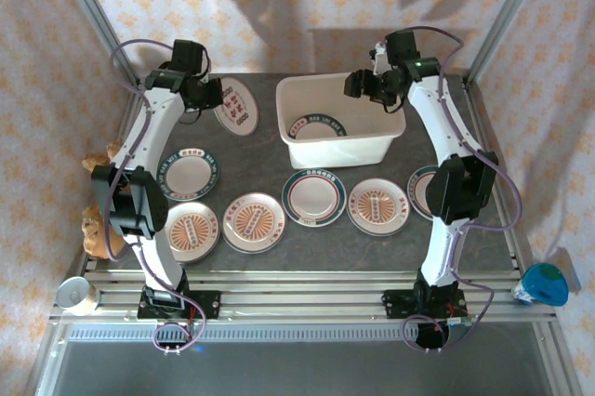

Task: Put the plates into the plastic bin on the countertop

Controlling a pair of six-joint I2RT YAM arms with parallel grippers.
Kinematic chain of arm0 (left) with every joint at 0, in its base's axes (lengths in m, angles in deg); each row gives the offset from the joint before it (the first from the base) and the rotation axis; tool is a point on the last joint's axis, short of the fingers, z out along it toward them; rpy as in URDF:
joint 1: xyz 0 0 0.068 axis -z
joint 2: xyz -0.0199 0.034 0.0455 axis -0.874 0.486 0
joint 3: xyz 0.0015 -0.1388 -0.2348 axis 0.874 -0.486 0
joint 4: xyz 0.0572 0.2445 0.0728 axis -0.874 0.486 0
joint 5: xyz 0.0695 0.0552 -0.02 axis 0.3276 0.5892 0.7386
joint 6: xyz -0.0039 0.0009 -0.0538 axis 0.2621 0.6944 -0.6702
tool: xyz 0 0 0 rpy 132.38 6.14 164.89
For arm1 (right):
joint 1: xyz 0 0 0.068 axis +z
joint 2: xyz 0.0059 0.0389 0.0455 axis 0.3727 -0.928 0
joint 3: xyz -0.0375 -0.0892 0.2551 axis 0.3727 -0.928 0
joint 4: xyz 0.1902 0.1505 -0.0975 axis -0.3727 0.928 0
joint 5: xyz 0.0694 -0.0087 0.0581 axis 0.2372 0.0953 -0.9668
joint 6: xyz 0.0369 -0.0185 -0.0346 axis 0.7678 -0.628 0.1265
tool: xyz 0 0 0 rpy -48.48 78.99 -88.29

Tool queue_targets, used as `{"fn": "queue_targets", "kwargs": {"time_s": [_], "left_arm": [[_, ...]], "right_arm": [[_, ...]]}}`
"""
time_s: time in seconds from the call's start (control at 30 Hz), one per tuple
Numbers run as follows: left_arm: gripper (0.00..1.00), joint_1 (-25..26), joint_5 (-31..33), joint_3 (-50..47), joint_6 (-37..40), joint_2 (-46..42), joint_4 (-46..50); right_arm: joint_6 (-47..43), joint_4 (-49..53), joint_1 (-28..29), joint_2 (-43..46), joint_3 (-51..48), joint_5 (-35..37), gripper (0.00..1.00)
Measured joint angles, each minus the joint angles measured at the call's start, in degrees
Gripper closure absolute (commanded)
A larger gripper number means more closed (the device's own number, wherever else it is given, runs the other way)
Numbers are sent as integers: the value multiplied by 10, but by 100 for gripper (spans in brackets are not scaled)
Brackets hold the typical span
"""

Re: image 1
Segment brown teddy bear toys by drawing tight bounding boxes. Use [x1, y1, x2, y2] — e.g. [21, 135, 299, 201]
[81, 203, 127, 260]

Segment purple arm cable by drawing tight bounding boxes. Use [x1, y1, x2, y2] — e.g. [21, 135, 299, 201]
[402, 26, 524, 354]
[102, 38, 209, 355]

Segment tin can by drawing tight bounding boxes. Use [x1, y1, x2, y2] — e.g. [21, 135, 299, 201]
[56, 276, 100, 317]

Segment red characters white plate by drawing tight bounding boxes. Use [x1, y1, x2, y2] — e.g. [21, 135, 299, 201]
[213, 76, 259, 138]

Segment aluminium rail base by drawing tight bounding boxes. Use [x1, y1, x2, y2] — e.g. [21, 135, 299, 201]
[48, 268, 559, 323]

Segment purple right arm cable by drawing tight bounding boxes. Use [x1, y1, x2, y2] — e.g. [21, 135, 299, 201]
[402, 26, 524, 354]

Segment green rim lettered plate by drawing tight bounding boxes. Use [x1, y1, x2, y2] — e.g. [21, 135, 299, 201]
[286, 112, 349, 141]
[156, 149, 223, 203]

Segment perforated metal strip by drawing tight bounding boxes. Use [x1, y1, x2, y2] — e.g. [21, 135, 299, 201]
[67, 323, 536, 344]

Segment blue lidded cup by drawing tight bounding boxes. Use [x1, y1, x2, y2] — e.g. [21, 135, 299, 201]
[510, 262, 570, 308]

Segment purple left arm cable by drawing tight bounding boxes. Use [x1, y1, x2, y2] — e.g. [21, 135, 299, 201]
[102, 38, 209, 355]

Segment orange sunburst plate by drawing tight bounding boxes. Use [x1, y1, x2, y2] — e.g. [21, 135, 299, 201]
[165, 201, 221, 264]
[346, 177, 411, 237]
[221, 191, 286, 256]

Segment aluminium frame post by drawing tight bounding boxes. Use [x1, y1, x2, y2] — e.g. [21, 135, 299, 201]
[50, 0, 137, 86]
[464, 0, 554, 84]

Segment green red ringed plate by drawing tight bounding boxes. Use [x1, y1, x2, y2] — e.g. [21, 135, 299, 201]
[406, 165, 443, 222]
[281, 167, 348, 229]

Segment white plastic bin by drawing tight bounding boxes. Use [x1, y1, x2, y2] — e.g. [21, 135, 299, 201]
[275, 71, 407, 170]

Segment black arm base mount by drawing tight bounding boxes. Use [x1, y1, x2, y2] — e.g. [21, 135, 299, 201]
[138, 288, 222, 322]
[381, 288, 470, 322]

